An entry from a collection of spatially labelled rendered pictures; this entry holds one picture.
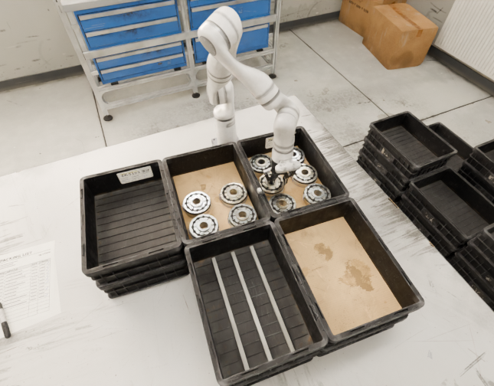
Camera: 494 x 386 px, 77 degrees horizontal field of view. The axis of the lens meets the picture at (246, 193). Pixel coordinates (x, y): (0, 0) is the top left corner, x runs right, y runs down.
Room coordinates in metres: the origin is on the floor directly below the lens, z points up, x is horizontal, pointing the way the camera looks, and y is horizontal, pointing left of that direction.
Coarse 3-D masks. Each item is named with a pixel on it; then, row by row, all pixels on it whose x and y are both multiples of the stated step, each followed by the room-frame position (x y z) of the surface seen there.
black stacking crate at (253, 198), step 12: (192, 156) 0.86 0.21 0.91; (204, 156) 0.88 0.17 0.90; (216, 156) 0.89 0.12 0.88; (228, 156) 0.91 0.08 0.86; (168, 168) 0.83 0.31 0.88; (180, 168) 0.84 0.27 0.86; (192, 168) 0.86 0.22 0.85; (240, 168) 0.82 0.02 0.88; (252, 192) 0.70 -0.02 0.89; (264, 216) 0.58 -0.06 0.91
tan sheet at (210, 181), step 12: (204, 168) 0.87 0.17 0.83; (216, 168) 0.87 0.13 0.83; (228, 168) 0.87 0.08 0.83; (180, 180) 0.81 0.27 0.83; (192, 180) 0.81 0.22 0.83; (204, 180) 0.81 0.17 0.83; (216, 180) 0.81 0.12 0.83; (228, 180) 0.81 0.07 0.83; (240, 180) 0.81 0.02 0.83; (180, 192) 0.75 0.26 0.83; (204, 192) 0.75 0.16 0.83; (216, 192) 0.75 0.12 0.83; (180, 204) 0.69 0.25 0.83; (216, 204) 0.69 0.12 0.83; (252, 204) 0.69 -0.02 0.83; (216, 216) 0.64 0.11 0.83; (204, 228) 0.58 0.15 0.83
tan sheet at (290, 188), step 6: (270, 156) 0.95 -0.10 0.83; (306, 162) 0.91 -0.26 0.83; (288, 180) 0.81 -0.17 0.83; (318, 180) 0.81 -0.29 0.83; (288, 186) 0.78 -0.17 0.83; (294, 186) 0.78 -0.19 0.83; (288, 192) 0.75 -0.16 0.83; (294, 192) 0.75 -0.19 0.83; (300, 192) 0.75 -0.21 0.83; (294, 198) 0.72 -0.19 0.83; (300, 198) 0.72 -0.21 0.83; (300, 204) 0.69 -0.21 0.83
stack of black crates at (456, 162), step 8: (432, 128) 1.71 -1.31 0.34; (440, 128) 1.71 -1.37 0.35; (448, 128) 1.68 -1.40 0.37; (440, 136) 1.68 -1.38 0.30; (448, 136) 1.63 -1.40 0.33; (456, 136) 1.59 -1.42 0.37; (456, 144) 1.56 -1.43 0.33; (464, 144) 1.53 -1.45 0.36; (464, 152) 1.50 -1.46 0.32; (472, 152) 1.46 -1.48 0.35; (456, 160) 1.47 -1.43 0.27; (456, 168) 1.30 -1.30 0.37
